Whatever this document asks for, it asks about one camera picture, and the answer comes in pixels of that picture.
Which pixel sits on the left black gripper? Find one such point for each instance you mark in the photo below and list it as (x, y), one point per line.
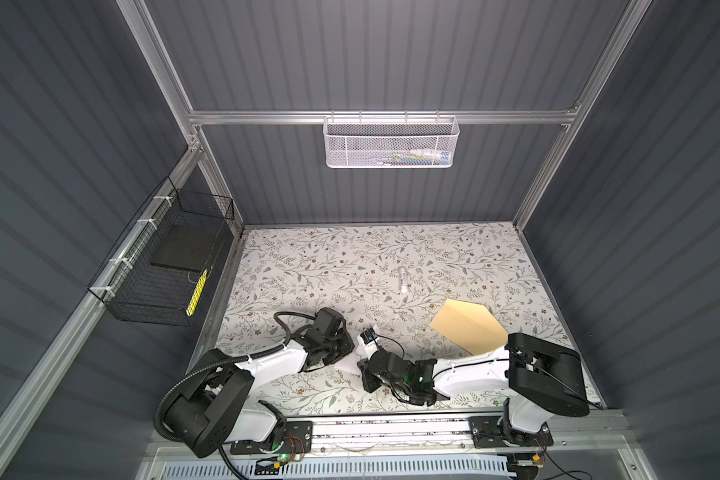
(347, 346)

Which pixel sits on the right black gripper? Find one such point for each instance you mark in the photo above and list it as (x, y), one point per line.
(366, 375)

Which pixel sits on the white paper letter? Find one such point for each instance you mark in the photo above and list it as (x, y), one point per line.
(350, 364)

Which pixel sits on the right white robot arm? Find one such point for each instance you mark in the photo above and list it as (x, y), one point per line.
(546, 379)

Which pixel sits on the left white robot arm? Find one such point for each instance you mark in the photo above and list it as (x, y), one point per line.
(211, 406)

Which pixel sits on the tan paper envelope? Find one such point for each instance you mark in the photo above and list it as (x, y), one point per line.
(469, 325)

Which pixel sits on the floral table mat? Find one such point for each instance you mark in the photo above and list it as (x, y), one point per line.
(355, 271)

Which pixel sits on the yellow marker pen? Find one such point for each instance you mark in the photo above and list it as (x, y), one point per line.
(197, 293)

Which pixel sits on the black foam pad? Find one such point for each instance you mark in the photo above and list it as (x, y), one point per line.
(185, 248)

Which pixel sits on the pens in white basket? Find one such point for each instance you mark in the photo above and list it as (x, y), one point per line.
(417, 158)

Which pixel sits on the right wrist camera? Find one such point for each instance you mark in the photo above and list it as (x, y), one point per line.
(368, 339)

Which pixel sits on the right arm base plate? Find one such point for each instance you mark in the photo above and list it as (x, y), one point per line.
(491, 431)

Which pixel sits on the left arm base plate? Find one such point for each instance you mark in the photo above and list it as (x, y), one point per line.
(290, 437)

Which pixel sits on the white vented cable tray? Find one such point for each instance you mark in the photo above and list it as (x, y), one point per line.
(384, 466)

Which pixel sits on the black wire basket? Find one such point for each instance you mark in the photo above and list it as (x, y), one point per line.
(133, 290)

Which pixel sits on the white wire mesh basket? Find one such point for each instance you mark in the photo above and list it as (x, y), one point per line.
(353, 142)

